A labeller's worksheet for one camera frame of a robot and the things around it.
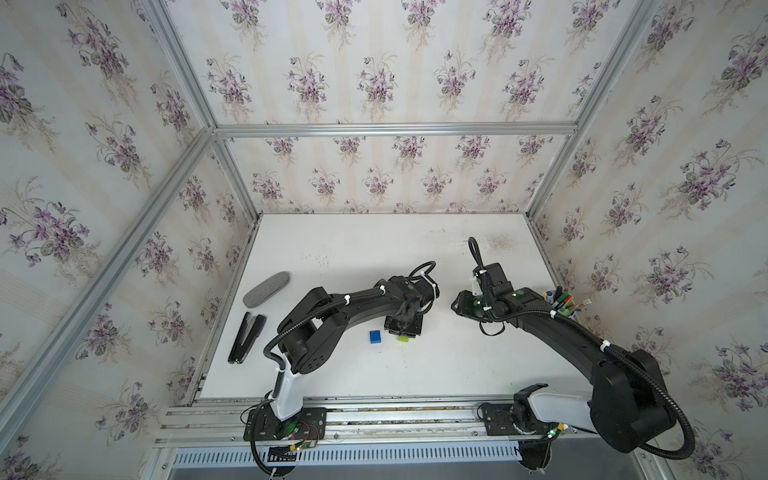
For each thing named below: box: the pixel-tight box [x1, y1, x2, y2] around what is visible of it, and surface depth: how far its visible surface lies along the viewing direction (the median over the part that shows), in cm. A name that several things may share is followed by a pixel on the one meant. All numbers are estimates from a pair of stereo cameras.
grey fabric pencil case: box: [243, 271, 290, 308], surface depth 97 cm
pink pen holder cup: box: [542, 286, 592, 319], surface depth 86 cm
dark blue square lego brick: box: [369, 330, 381, 344], surface depth 88 cm
